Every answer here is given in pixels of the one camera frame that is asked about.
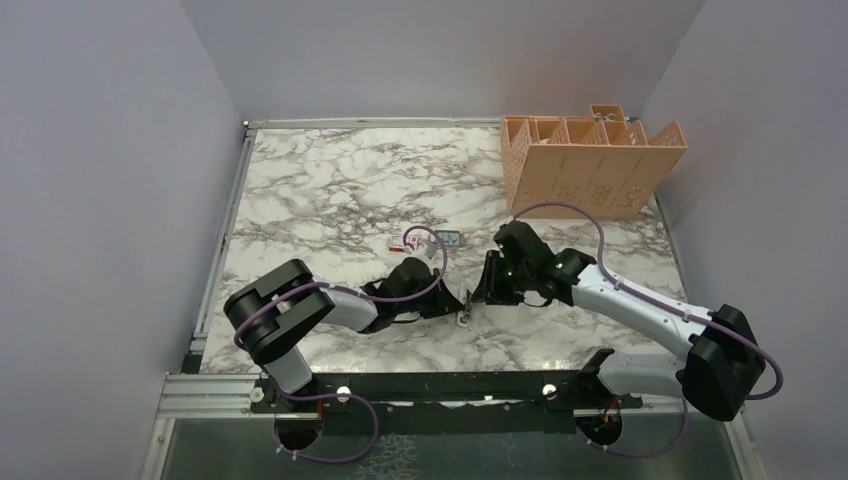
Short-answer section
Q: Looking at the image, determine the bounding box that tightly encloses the orange desk organizer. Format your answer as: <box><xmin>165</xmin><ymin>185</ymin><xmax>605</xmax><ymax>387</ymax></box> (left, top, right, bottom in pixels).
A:
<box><xmin>500</xmin><ymin>104</ymin><xmax>688</xmax><ymax>220</ymax></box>

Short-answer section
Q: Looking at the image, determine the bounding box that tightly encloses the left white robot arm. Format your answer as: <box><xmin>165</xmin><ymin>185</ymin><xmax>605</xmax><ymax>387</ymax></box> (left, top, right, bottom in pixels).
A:
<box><xmin>223</xmin><ymin>257</ymin><xmax>464</xmax><ymax>411</ymax></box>

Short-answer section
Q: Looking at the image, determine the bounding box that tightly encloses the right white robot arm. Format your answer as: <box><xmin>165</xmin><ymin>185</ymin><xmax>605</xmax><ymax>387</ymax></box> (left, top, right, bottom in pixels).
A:
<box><xmin>471</xmin><ymin>221</ymin><xmax>766</xmax><ymax>421</ymax></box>

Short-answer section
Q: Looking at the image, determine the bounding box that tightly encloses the grey teal staple box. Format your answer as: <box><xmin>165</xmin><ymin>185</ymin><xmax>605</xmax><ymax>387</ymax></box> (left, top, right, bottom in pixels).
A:
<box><xmin>434</xmin><ymin>230</ymin><xmax>462</xmax><ymax>248</ymax></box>

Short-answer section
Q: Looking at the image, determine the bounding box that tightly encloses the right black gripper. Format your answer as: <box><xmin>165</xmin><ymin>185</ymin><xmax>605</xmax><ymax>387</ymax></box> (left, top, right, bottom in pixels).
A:
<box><xmin>474</xmin><ymin>248</ymin><xmax>534</xmax><ymax>305</ymax></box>

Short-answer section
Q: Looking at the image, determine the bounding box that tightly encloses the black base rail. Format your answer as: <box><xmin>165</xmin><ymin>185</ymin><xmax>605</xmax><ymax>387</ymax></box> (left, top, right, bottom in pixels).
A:
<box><xmin>250</xmin><ymin>370</ymin><xmax>642</xmax><ymax>436</ymax></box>

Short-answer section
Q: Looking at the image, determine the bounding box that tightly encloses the aluminium table frame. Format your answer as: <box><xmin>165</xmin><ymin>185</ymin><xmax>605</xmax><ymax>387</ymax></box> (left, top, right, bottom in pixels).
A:
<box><xmin>146</xmin><ymin>119</ymin><xmax>762</xmax><ymax>479</ymax></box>

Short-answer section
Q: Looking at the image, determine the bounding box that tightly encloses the red white staple box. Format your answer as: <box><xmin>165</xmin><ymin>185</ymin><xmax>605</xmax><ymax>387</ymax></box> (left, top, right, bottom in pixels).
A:
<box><xmin>388</xmin><ymin>235</ymin><xmax>408</xmax><ymax>252</ymax></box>

